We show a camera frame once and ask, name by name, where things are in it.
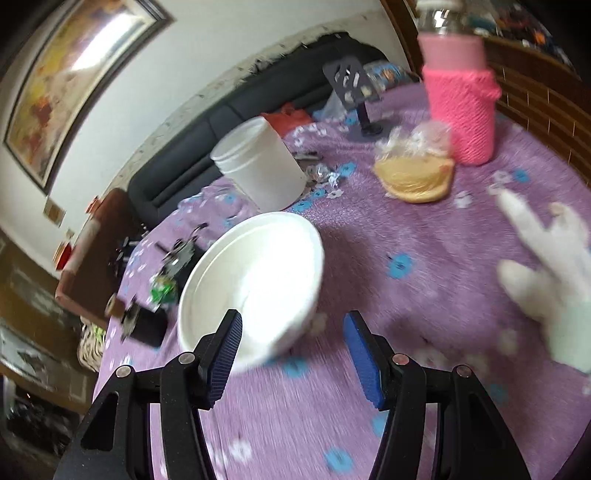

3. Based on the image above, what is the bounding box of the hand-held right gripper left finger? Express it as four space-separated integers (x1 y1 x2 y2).
55 309 244 480

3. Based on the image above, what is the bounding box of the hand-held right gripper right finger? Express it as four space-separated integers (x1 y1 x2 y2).
343 310 532 480

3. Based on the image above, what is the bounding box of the white bowl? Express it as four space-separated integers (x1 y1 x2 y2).
178 211 324 374

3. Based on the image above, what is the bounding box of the black box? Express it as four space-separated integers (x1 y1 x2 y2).
122 305 167 348

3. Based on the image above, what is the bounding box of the green packet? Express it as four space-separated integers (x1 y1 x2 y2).
151 272 178 305

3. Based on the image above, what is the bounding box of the purple floral tablecloth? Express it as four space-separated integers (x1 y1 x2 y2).
92 80 591 480

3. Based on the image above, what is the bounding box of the black glass teapot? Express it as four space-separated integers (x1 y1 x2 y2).
161 224 208 278

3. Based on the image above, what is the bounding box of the patterned blanket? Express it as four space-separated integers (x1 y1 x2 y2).
76 320 109 372

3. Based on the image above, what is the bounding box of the brown chair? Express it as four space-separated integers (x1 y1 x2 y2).
55 188 144 328

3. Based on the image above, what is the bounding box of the bread in plastic bag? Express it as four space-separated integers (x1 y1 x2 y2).
373 122 455 205

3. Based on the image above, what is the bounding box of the wooden wardrobe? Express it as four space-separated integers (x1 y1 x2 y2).
0 240 100 416

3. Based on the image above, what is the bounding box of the white plastic jar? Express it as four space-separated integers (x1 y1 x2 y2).
210 116 308 210

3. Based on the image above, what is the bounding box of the white rubber glove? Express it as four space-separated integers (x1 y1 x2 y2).
496 189 591 370

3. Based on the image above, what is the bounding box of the black leather sofa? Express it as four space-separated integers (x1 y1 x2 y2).
127 31 423 227

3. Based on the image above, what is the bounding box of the red plastic bag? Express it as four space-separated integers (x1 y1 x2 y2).
261 102 315 139

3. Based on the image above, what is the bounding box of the clear plastic bag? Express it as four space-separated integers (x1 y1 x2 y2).
318 90 352 123

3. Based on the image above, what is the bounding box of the bottle with pink knit sleeve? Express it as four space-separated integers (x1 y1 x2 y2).
416 0 503 166

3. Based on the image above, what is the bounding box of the grey phone stand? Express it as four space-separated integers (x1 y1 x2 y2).
323 55 384 138

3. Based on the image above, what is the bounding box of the wooden side cabinet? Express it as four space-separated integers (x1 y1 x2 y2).
480 37 591 195

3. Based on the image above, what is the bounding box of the framed painting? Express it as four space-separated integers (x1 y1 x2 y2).
4 0 175 195

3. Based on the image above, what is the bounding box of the small yellow wall picture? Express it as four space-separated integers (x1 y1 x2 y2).
44 198 65 227

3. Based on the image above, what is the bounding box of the wooden door frame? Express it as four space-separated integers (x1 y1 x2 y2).
381 0 423 75

